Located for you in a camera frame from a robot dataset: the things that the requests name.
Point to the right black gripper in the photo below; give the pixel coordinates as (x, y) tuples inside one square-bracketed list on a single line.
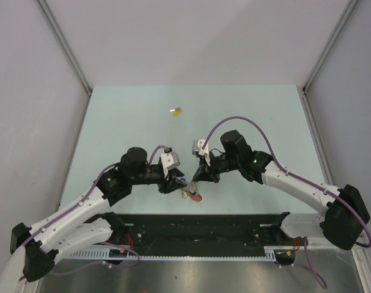
[(205, 173)]

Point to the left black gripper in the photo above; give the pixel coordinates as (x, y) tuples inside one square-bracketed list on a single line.
[(172, 184)]

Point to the metal key organizer red handle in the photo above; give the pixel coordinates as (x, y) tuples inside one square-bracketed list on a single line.
[(191, 191)]

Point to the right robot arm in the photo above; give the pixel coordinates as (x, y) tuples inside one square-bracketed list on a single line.
[(340, 213)]

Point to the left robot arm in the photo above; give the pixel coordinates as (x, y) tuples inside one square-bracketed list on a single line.
[(86, 221)]

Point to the key with yellow tag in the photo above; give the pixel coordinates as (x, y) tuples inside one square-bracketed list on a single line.
[(175, 112)]

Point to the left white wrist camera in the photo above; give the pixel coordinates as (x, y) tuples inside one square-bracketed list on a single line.
[(169, 160)]

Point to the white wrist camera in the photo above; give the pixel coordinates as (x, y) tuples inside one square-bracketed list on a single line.
[(201, 150), (169, 160)]

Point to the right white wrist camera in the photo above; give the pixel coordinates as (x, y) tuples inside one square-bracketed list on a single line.
[(201, 150)]

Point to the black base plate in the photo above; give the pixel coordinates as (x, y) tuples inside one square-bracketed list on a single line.
[(202, 235)]

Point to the white slotted cable duct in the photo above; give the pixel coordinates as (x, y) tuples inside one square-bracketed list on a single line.
[(115, 254)]

